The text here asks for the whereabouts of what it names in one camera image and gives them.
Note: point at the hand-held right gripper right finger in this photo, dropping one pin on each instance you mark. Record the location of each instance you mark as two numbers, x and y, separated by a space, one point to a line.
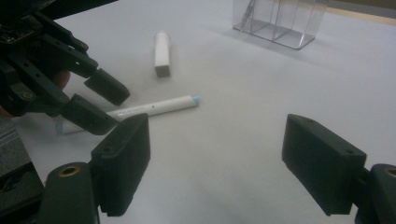
323 165

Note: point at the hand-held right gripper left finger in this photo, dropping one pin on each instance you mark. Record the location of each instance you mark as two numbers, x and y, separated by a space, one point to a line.
121 165

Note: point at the short white tube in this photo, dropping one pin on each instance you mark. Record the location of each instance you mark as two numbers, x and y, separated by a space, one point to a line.
162 56

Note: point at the white pen with blue tip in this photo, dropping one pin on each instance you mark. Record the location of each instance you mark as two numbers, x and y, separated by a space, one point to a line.
168 105

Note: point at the clear plastic desk organizer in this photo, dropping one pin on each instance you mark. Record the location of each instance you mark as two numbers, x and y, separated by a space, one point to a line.
280 34

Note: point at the white table cover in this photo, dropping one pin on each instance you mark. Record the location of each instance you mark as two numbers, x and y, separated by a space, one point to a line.
233 140

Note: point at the wooden table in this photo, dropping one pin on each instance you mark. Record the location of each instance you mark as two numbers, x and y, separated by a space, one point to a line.
367 17

